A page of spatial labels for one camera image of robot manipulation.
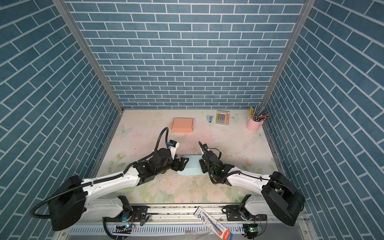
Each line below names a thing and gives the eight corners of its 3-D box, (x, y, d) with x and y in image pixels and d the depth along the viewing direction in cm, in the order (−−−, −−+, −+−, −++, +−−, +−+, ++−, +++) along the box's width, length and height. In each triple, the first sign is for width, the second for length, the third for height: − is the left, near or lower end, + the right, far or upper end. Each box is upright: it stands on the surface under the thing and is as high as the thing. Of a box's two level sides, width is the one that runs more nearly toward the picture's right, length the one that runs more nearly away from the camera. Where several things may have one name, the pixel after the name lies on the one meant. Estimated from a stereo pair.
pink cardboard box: (172, 132, 109) (171, 127, 105) (174, 122, 116) (173, 117, 111) (193, 132, 109) (193, 128, 105) (193, 122, 116) (193, 117, 112)
